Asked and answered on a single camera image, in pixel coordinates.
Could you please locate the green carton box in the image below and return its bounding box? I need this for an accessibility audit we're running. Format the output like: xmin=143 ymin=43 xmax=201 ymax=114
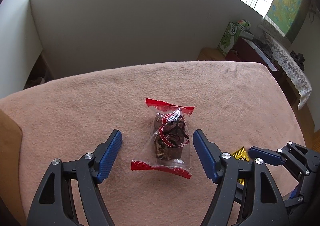
xmin=217 ymin=19 xmax=251 ymax=56

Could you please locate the yellow candy packet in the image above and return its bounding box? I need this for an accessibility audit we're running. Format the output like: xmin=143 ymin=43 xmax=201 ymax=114
xmin=232 ymin=146 xmax=251 ymax=186

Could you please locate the red clear cake packet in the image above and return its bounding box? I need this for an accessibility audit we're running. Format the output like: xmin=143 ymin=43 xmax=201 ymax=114
xmin=130 ymin=98 xmax=195 ymax=179

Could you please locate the pink table cloth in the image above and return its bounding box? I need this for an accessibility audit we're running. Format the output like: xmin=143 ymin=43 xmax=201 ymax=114
xmin=0 ymin=60 xmax=306 ymax=226

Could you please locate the white lace cloth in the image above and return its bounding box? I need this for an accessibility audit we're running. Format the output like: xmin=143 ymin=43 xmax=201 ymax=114
xmin=261 ymin=32 xmax=312 ymax=110

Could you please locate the dark ornament on shelf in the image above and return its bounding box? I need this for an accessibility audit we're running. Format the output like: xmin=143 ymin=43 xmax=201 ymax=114
xmin=290 ymin=50 xmax=305 ymax=71

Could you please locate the brown cardboard box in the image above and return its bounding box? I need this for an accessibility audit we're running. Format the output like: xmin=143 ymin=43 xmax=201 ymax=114
xmin=1 ymin=111 xmax=27 ymax=225

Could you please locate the yellow green wall painting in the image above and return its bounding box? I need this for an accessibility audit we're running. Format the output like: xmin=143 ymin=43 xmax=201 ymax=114
xmin=259 ymin=0 xmax=311 ymax=48

